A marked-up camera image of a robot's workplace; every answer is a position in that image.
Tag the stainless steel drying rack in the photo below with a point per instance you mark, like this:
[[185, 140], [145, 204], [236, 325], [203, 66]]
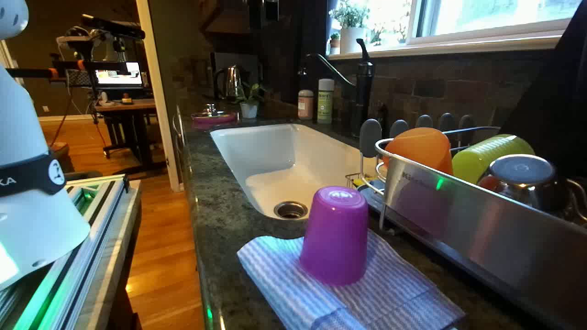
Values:
[[488, 244]]

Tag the computer monitor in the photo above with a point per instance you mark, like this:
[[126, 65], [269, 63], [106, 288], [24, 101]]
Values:
[[117, 76]]

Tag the black camera rig stand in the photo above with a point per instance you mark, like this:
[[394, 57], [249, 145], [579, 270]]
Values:
[[97, 33]]

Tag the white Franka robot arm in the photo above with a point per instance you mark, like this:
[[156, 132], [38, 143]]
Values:
[[29, 213]]

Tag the small potted plant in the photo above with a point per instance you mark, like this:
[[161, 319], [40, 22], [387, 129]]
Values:
[[247, 107]]

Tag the pink soap dish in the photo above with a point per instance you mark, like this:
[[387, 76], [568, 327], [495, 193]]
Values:
[[213, 120]]

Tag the white pink-label bottle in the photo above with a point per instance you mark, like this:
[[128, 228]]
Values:
[[304, 105]]

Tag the dark kitchen faucet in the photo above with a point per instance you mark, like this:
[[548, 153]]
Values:
[[363, 85]]

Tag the potted plant in white pot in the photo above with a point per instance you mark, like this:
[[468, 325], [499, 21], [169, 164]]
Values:
[[348, 28]]

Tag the metal sink drain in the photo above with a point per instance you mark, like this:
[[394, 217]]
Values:
[[290, 209]]

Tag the green ribbed plastic cup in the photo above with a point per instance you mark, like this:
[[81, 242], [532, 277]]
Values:
[[488, 153]]

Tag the white kitchen sink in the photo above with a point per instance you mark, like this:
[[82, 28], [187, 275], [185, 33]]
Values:
[[275, 158]]

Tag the orange plastic cup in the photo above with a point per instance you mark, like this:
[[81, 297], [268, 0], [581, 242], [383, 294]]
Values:
[[422, 149]]

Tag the shiny metal pot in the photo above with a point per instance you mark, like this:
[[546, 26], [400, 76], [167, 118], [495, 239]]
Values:
[[524, 176]]

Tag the blue striped dish cloth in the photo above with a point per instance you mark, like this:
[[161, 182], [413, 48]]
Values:
[[391, 299]]

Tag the dark wooden table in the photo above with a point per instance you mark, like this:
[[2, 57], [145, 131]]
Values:
[[125, 110]]

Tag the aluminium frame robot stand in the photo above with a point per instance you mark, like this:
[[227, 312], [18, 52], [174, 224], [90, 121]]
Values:
[[97, 244]]

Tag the green soap bottle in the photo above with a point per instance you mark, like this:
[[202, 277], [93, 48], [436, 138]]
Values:
[[325, 103]]

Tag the yellow sponge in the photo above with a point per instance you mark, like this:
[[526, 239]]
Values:
[[359, 182]]

